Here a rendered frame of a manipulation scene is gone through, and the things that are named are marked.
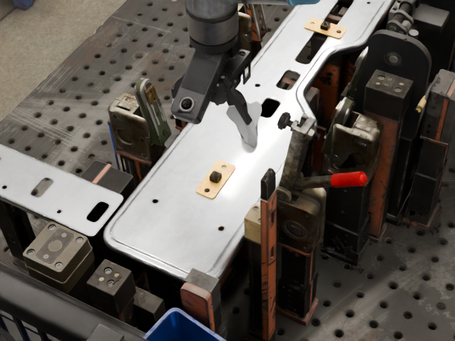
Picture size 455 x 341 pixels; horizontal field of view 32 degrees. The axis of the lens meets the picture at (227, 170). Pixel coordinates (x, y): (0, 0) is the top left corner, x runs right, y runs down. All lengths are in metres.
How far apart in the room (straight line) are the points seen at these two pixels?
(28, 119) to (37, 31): 1.45
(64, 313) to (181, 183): 0.80
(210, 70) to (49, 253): 0.38
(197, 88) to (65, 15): 2.34
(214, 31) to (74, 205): 0.43
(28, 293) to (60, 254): 0.63
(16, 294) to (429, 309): 1.11
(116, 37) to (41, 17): 1.34
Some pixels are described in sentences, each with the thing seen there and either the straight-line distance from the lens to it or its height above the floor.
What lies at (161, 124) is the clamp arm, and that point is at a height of 1.02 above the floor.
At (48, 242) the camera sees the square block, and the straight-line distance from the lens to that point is 1.27.
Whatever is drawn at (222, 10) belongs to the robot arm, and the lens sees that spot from 1.11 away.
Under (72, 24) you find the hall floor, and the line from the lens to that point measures 3.42.
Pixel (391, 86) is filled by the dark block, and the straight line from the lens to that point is 1.38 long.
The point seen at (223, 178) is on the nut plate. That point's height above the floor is 1.00.
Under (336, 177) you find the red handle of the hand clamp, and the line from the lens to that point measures 1.22.
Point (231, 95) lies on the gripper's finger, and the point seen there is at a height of 1.22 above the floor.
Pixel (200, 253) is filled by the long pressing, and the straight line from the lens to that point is 1.29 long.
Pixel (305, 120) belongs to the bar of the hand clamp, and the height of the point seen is 1.21.
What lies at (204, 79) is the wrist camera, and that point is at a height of 1.27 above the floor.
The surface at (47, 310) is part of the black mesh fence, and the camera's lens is 0.60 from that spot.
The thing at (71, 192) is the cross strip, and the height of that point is 1.00.
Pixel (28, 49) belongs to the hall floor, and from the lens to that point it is 3.34.
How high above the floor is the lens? 2.05
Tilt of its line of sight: 49 degrees down
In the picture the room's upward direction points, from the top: 3 degrees counter-clockwise
